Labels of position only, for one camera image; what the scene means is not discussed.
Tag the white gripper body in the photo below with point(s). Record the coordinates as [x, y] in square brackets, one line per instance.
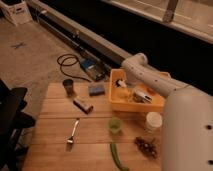
[140, 96]

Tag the white dish brush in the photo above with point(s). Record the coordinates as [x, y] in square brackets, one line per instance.
[123, 87]

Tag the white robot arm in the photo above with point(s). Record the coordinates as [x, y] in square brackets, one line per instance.
[187, 133]

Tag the orange object in tray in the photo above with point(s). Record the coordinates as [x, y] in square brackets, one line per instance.
[150, 90]

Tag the yellow plastic tray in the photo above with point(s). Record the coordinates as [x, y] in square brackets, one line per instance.
[127, 104]

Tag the white plastic cup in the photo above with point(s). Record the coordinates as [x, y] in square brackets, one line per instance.
[153, 121]

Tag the green plastic cup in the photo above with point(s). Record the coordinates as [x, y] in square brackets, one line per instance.
[114, 125]

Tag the blue sponge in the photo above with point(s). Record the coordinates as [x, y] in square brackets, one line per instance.
[96, 90]

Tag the blue electronic box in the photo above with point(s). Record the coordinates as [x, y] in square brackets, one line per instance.
[96, 71]

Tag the dark grape bunch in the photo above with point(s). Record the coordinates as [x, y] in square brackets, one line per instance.
[146, 147]

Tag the brown rectangular block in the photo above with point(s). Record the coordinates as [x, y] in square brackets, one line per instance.
[86, 108]

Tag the dark metal cup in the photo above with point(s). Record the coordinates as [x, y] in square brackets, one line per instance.
[68, 85]

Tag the silver metal fork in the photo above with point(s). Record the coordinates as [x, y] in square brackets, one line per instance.
[71, 139]

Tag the black chair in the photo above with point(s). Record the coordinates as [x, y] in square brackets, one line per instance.
[13, 120]

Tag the white storage box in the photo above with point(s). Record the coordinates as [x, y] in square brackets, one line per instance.
[17, 14]

